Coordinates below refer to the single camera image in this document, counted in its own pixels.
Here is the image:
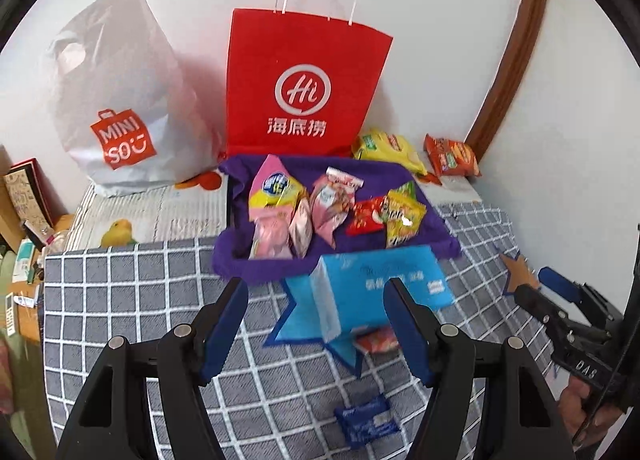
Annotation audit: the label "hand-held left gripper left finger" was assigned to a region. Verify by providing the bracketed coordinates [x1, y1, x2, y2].
[55, 277, 250, 460]

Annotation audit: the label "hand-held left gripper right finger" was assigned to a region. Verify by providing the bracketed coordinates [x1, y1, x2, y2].
[382, 277, 573, 460]

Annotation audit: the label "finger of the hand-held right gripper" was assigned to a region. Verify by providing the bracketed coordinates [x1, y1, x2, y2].
[538, 267, 618, 327]
[514, 284, 608, 346]

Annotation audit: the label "purple fabric tray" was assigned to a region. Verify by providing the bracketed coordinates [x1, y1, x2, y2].
[212, 153, 462, 286]

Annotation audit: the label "pink snack packet round print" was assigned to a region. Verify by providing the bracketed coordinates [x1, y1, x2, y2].
[249, 217, 294, 261]

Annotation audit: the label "shiny pink snack packet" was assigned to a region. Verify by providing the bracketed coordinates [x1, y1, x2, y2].
[290, 197, 314, 259]

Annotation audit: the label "pink white strawberry snack packet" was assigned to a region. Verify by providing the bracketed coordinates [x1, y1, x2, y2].
[310, 167, 365, 248]

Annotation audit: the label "person's right hand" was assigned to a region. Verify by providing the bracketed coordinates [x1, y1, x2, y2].
[557, 374, 626, 447]

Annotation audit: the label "orange red snack packet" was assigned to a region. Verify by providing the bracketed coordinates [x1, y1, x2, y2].
[354, 330, 401, 355]

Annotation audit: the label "blue tissue pack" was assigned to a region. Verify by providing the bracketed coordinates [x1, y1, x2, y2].
[310, 246, 456, 343]

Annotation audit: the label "grey checked blanket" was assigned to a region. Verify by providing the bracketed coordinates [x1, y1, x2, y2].
[42, 205, 576, 460]

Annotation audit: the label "dark blue snack packet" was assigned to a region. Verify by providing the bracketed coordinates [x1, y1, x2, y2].
[334, 395, 402, 450]

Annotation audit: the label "white printed bedsheet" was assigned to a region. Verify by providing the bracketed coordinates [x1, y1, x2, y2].
[65, 171, 483, 250]

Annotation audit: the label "pink and yellow snack packet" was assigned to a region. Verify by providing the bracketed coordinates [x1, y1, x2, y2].
[248, 154, 310, 223]

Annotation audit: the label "yellow chips packet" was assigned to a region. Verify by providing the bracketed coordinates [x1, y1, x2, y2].
[351, 127, 428, 176]

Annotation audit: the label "white teal small box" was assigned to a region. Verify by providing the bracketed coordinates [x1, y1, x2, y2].
[16, 237, 45, 285]

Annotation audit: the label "pink printed cloth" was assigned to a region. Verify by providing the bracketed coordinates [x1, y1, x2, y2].
[0, 335, 17, 413]

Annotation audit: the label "patterned box red edge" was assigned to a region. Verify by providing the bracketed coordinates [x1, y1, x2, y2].
[4, 157, 57, 241]

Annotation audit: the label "brown cardboard box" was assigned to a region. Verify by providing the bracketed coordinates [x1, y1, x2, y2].
[0, 180, 22, 253]

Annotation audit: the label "white plastic shopping bag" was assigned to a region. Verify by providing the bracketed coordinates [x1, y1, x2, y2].
[47, 0, 226, 186]

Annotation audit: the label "brown wooden frame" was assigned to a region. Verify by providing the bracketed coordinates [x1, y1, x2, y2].
[465, 0, 553, 161]

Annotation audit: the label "red paper bag white handles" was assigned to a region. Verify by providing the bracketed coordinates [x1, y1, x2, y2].
[225, 0, 394, 158]

